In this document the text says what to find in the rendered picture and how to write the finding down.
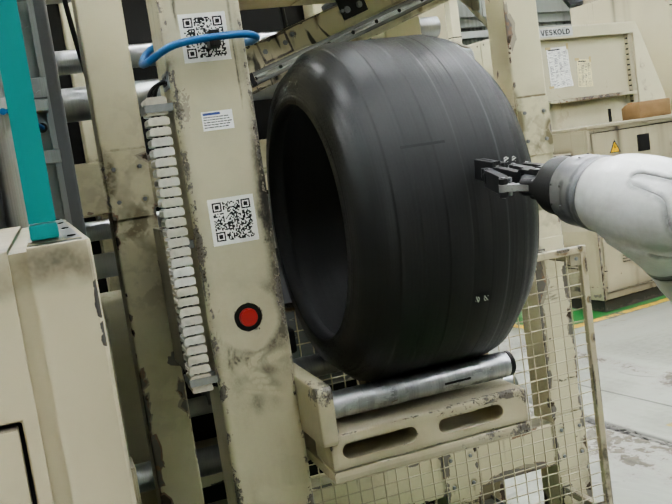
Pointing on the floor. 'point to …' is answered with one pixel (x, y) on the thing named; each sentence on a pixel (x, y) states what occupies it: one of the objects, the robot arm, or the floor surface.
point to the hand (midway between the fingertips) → (491, 171)
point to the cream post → (234, 267)
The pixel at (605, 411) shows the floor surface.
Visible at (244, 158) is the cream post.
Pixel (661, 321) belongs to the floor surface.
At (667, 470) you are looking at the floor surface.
